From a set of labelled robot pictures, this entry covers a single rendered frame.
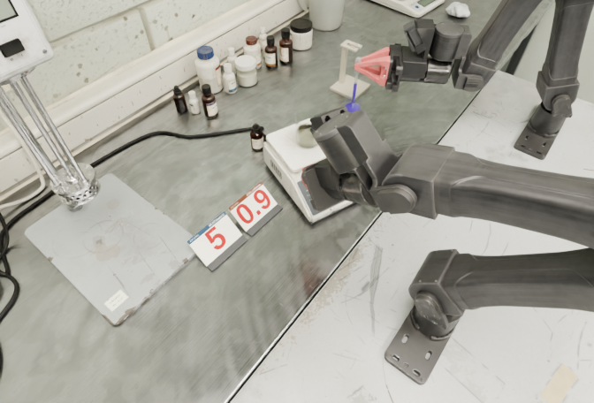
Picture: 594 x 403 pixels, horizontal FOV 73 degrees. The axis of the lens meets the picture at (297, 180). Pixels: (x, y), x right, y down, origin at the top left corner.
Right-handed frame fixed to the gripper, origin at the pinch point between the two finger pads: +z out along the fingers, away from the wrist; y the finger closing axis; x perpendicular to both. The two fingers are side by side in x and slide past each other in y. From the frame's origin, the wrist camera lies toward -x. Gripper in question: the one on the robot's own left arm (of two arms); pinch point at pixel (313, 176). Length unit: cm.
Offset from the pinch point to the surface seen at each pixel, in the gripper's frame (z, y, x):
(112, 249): 18.1, 35.3, 1.3
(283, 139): 14.9, -2.8, -6.1
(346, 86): 33.0, -32.2, -10.8
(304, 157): 9.6, -3.7, -1.8
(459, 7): 41, -87, -21
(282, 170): 12.1, 0.7, -0.8
